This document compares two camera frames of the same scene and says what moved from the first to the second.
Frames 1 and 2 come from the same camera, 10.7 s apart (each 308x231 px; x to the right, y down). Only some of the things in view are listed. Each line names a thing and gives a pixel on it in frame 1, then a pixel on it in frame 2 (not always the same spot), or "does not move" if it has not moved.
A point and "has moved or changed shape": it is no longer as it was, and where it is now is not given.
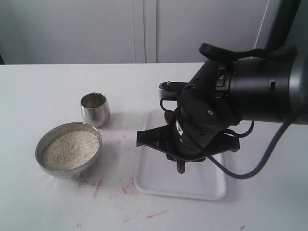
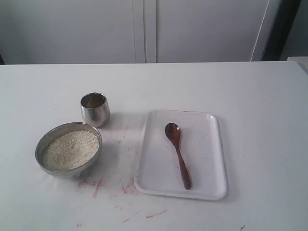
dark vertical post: (284, 17) does not move
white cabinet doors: (35, 32) does not move
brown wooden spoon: (170, 117) has moved or changed shape
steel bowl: (69, 150) does not move
